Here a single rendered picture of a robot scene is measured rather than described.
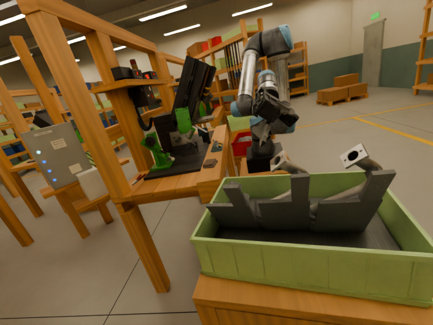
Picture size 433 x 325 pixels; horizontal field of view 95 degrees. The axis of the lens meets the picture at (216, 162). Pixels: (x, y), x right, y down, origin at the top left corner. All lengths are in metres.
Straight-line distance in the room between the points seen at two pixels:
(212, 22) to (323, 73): 5.56
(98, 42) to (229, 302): 1.56
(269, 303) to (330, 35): 11.12
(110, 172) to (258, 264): 0.97
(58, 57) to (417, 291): 1.54
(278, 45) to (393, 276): 0.98
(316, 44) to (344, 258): 10.78
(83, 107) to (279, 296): 1.19
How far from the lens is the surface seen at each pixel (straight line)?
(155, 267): 1.70
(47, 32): 1.33
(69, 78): 1.28
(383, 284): 0.71
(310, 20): 11.20
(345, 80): 7.94
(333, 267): 0.66
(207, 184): 1.15
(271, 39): 1.16
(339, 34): 11.54
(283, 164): 0.55
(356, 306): 0.73
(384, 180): 0.59
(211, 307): 0.78
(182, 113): 1.72
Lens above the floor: 1.39
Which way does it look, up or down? 21 degrees down
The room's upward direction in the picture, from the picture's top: 13 degrees counter-clockwise
